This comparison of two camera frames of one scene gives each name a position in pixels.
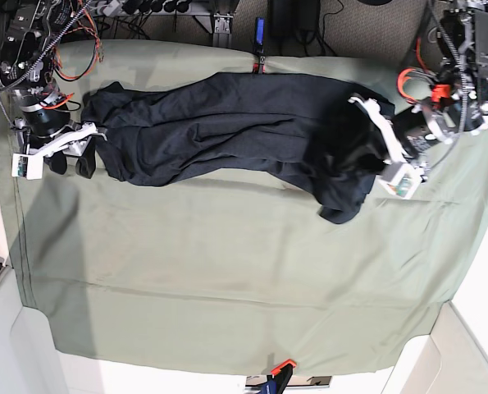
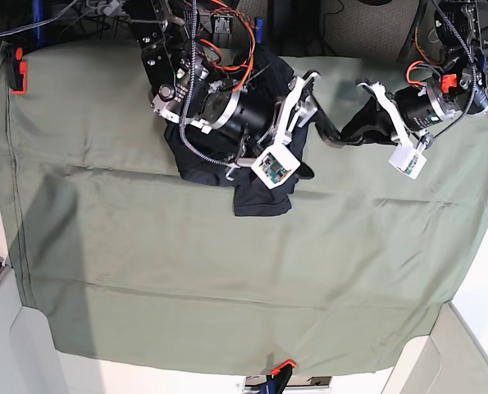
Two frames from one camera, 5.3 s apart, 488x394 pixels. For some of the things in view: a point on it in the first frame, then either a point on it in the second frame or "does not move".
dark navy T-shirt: [277, 131] to [221, 159]
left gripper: [45, 126] to [254, 123]
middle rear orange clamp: [260, 30] does not move
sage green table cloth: [121, 269] does not move
